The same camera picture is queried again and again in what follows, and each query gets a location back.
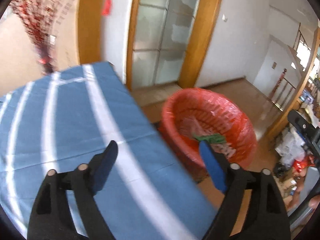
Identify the red blossom branches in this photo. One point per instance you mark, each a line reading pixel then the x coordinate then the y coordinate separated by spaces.
pixel 39 18

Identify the green plastic bag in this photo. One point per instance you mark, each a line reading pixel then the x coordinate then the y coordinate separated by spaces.
pixel 215 138

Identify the wooden stair railing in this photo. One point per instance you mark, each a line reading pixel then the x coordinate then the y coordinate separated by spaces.
pixel 281 92

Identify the person right hand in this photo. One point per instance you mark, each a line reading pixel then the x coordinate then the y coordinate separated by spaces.
pixel 313 203

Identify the blue white striped tablecloth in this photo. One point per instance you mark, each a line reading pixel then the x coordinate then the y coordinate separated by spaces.
pixel 62 120

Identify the cluttered goods pile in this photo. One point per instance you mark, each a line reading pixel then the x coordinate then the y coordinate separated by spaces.
pixel 296 160

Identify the red hanging door ornament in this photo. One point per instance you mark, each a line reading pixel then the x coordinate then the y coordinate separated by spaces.
pixel 106 8

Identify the frosted glass sliding door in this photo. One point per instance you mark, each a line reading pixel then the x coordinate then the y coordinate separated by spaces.
pixel 162 34

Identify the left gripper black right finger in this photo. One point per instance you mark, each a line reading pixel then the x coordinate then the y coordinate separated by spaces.
pixel 266 217

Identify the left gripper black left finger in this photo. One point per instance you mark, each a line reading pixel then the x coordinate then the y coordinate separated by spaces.
pixel 65 207

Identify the red plastic trash basket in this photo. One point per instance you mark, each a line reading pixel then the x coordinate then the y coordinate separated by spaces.
pixel 192 113

